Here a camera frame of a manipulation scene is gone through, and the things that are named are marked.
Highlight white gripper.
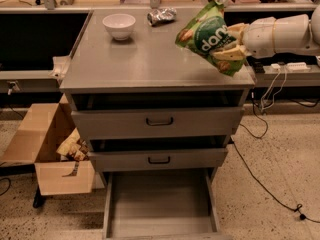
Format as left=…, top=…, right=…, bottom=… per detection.
left=211, top=17, right=276, bottom=60

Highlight green rice chip bag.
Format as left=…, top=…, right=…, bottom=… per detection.
left=175, top=1, right=245, bottom=76

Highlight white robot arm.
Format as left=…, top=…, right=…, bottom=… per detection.
left=210, top=8, right=320, bottom=60

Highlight top grey drawer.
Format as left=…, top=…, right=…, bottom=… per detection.
left=72, top=107, right=243, bottom=140

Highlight grey drawer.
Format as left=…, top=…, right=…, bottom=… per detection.
left=102, top=169, right=233, bottom=240
left=89, top=148, right=228, bottom=172
left=72, top=107, right=243, bottom=140

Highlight grey drawer cabinet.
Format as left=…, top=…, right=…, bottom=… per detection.
left=59, top=7, right=256, bottom=185

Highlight middle grey drawer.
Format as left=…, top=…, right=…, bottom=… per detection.
left=89, top=148, right=228, bottom=172

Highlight bottom grey drawer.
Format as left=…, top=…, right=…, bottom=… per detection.
left=102, top=169, right=233, bottom=240

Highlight white power strip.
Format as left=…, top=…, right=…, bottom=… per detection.
left=271, top=62, right=309, bottom=72

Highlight crushed silver can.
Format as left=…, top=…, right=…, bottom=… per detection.
left=147, top=8, right=177, bottom=27

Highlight white ceramic bowl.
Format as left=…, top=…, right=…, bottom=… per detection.
left=102, top=13, right=136, bottom=40

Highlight snack bags in box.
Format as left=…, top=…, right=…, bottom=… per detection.
left=57, top=129, right=89, bottom=161

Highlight open cardboard box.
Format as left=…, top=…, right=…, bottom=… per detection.
left=1, top=97, right=95, bottom=196

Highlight black floor cable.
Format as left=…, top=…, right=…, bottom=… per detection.
left=231, top=140, right=320, bottom=224

